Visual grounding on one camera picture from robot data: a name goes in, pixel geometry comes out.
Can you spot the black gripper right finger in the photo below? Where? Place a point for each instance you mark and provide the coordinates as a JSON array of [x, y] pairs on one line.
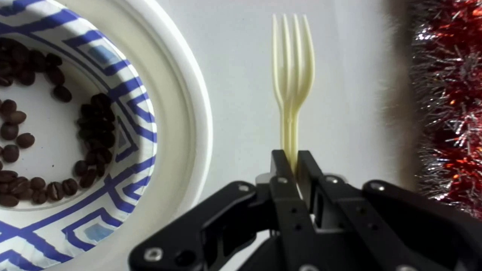
[[382, 225]]

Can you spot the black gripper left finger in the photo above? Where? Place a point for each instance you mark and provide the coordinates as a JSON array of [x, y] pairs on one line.
[[261, 230]]

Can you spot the cream plastic fork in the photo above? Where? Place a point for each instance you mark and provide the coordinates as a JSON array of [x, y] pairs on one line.
[[293, 75]]

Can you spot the red silver tinsel garland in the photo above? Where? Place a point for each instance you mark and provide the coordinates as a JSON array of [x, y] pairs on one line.
[[452, 99]]

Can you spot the white round plate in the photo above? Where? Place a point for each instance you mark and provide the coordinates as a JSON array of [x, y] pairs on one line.
[[186, 99]]

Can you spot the blue patterned paper bowl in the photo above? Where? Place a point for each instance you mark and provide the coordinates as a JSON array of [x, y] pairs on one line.
[[129, 94]]

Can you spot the coffee beans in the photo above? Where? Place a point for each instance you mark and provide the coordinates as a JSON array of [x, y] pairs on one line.
[[95, 124]]

